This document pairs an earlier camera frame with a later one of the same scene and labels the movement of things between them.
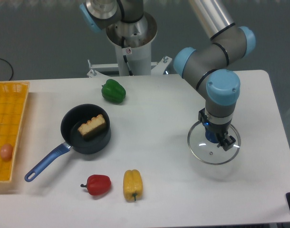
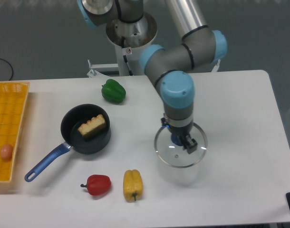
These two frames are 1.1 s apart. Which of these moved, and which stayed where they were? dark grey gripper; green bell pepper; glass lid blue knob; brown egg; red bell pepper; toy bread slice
Moved: glass lid blue knob; dark grey gripper
Stayed: green bell pepper; red bell pepper; brown egg; toy bread slice
